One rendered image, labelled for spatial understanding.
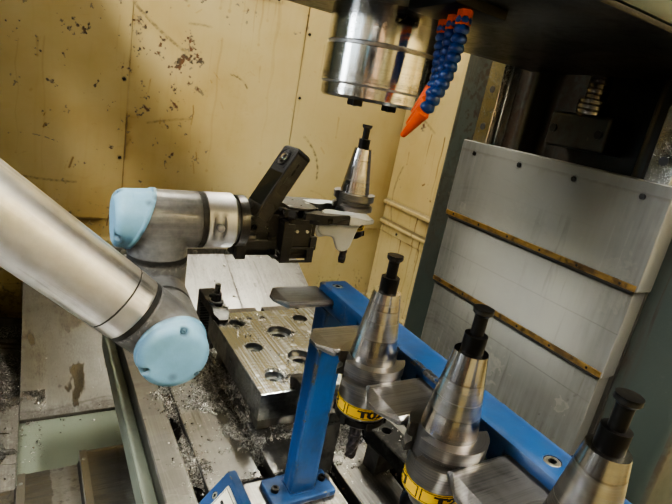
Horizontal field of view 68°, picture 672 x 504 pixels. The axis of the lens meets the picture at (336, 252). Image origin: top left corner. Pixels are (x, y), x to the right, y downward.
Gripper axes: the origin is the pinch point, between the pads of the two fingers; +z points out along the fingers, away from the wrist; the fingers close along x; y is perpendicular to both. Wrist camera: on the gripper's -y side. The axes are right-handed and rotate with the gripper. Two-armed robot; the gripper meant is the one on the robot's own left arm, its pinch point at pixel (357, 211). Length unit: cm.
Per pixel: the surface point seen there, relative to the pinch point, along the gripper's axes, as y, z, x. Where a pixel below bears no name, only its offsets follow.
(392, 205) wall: 22, 80, -94
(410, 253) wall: 36, 81, -79
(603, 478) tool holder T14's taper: 0, -17, 53
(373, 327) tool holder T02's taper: 2.6, -17.1, 31.4
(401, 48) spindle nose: -23.6, -3.1, 7.5
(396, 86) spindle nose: -19.0, -2.9, 7.8
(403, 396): 7.1, -15.9, 35.9
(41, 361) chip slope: 59, -42, -64
